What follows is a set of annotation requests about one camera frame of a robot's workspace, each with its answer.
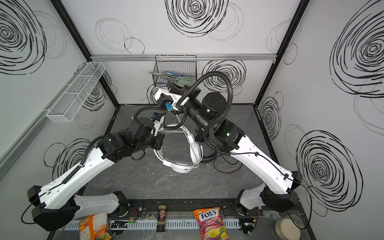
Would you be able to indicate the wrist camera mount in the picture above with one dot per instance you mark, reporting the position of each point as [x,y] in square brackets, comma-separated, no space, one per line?
[167,101]
[158,118]

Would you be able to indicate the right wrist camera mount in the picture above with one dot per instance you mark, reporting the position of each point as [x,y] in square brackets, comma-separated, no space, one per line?
[167,101]

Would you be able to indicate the items in wire basket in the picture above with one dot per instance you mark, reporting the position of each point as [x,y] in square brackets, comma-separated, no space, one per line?
[163,78]

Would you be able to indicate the black headphones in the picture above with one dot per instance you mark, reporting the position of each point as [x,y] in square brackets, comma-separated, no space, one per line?
[209,154]

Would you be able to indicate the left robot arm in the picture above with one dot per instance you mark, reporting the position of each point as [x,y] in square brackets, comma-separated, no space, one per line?
[56,204]

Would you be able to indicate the Fox's fruits candy bag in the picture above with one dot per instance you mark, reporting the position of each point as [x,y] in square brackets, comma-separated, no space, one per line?
[211,225]

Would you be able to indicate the white headphones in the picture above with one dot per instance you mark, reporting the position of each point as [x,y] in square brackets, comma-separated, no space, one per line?
[184,153]

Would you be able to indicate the small dark spice bottle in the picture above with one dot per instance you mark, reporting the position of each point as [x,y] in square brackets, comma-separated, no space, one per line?
[161,223]

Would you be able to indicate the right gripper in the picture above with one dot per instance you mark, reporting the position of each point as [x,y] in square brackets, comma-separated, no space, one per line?
[182,93]

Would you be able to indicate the clear acrylic wall shelf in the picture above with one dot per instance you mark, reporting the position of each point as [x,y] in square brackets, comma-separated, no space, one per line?
[76,92]

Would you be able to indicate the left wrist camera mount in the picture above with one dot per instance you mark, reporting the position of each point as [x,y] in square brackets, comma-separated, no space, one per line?
[158,118]

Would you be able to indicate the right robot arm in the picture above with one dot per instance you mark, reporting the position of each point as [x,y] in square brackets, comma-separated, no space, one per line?
[227,139]

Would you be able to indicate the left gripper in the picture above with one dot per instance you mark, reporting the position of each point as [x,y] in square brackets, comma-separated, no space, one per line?
[156,141]

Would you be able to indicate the orange snack bag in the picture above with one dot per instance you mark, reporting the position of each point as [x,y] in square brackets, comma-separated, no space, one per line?
[95,227]

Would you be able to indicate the black wire basket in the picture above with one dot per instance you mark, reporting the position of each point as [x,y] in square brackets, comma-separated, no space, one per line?
[178,64]

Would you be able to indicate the white slotted cable duct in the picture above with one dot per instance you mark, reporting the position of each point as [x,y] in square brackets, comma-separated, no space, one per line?
[181,224]

